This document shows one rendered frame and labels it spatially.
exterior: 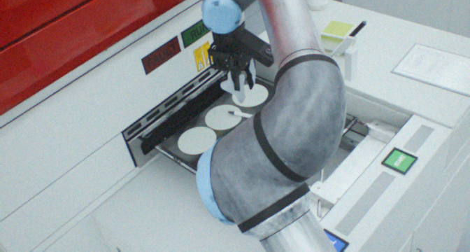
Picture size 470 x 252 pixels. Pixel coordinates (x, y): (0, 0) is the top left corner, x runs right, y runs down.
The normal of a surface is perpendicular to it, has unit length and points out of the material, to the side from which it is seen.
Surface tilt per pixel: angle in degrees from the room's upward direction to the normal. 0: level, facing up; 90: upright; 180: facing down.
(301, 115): 35
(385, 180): 0
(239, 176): 58
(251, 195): 50
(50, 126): 90
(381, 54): 0
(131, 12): 90
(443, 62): 0
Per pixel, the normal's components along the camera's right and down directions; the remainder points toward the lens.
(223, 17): 0.00, 0.66
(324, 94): 0.28, -0.36
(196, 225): -0.15, -0.74
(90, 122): 0.73, 0.36
